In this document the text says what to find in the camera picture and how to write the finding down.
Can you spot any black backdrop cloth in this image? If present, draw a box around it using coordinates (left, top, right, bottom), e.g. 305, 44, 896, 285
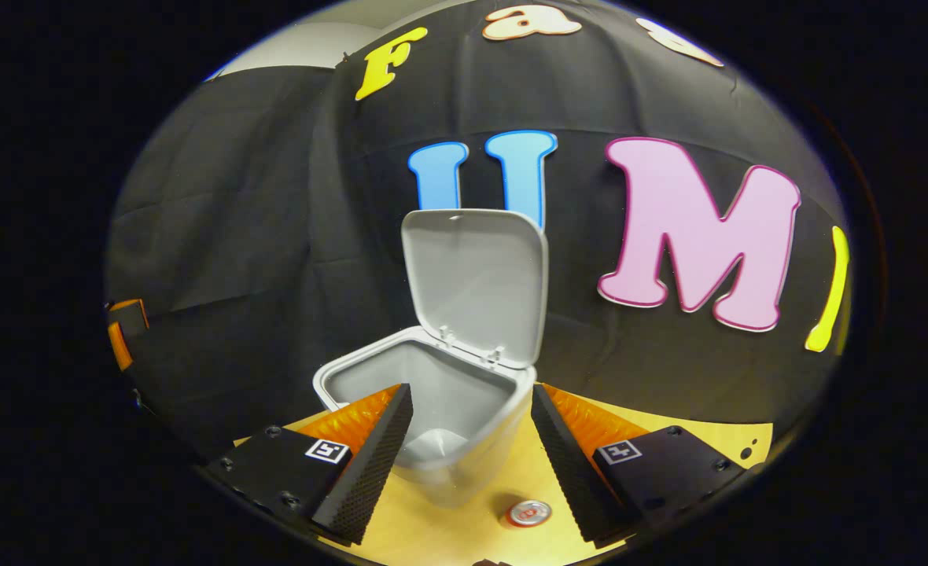
104, 0, 854, 465

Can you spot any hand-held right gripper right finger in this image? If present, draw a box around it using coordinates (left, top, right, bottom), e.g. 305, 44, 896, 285
530, 383, 748, 549

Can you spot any wooden desktop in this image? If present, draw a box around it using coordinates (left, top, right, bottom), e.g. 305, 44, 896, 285
232, 393, 775, 566

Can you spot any red pop can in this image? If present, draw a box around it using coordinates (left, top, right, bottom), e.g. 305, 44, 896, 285
505, 499, 553, 529

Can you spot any white desktop garbage bin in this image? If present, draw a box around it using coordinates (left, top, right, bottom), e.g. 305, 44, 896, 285
312, 208, 550, 508

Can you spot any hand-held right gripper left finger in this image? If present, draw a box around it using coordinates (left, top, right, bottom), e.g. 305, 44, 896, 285
204, 383, 415, 547

